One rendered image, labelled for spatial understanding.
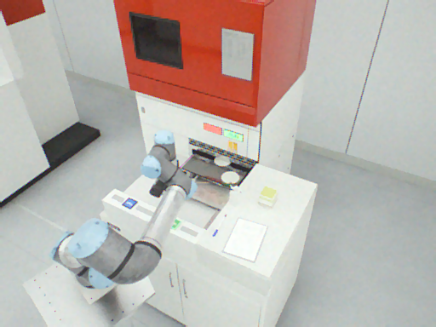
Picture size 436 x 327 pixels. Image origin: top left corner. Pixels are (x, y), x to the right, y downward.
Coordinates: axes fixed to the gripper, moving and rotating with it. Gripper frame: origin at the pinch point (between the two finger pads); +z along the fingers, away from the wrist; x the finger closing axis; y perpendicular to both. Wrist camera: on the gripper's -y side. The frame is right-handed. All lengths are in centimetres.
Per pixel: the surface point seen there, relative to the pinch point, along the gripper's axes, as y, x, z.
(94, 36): 207, 260, 42
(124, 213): -3.9, 25.7, 16.7
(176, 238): -4.0, -4.7, 17.3
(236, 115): 54, -4, -16
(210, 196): 31.2, -1.7, 22.6
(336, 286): 72, -75, 111
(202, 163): 50, 15, 21
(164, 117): 59, 46, 4
